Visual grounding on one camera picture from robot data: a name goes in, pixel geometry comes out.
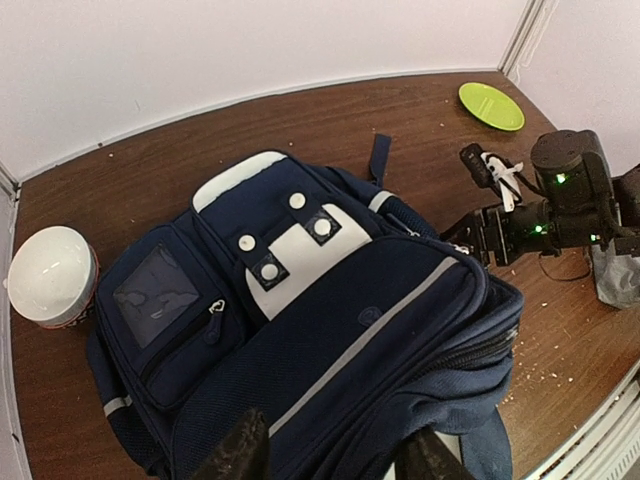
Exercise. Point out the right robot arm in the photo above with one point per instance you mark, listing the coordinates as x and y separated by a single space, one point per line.
572 202

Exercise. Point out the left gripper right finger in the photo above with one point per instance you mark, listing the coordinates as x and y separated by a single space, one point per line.
423 455

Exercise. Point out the left aluminium frame post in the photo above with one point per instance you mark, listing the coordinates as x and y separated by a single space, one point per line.
9 184

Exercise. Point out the aluminium frame post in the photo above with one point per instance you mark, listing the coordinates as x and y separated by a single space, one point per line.
9 184
527 36

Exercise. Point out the front aluminium rail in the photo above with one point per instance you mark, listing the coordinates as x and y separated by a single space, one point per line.
606 446

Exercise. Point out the grey zip pouch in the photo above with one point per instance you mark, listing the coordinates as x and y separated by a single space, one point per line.
616 278

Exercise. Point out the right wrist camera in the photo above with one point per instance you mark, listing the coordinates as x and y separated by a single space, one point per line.
489 170

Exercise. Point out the right aluminium frame post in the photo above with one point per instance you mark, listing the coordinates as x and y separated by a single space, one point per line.
527 36

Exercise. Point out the white patterned bowl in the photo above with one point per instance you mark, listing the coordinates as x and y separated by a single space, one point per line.
52 278

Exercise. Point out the navy blue backpack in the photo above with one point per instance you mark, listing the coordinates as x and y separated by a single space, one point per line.
320 300

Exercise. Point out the green plate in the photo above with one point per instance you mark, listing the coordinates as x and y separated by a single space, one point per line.
491 106

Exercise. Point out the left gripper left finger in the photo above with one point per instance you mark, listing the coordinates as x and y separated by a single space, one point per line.
244 453

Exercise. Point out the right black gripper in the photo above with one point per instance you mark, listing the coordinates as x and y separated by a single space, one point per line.
482 235

